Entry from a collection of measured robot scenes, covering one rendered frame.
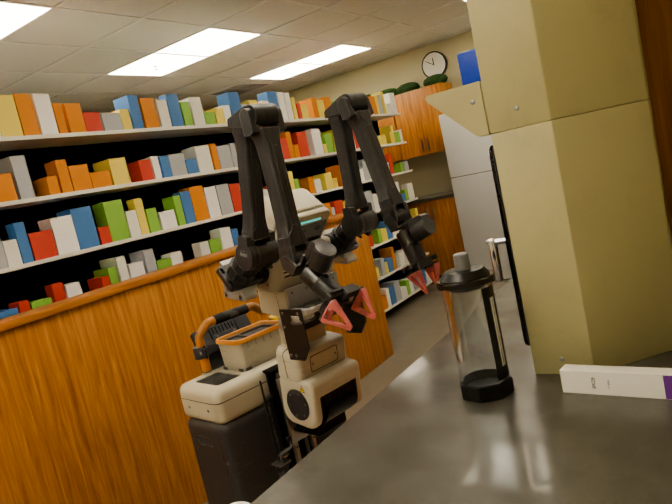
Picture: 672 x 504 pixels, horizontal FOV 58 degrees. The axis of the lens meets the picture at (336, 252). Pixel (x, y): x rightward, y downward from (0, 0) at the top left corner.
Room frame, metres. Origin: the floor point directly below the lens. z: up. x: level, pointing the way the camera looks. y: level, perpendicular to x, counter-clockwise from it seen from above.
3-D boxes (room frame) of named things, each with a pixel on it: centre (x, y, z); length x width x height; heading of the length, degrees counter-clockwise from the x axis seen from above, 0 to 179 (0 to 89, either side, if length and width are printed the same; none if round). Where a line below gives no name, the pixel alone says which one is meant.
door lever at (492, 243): (1.20, -0.32, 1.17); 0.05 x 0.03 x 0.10; 56
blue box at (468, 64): (1.37, -0.42, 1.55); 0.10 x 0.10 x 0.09; 56
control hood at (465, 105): (1.30, -0.37, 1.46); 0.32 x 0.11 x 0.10; 146
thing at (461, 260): (1.10, -0.22, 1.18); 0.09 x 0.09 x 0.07
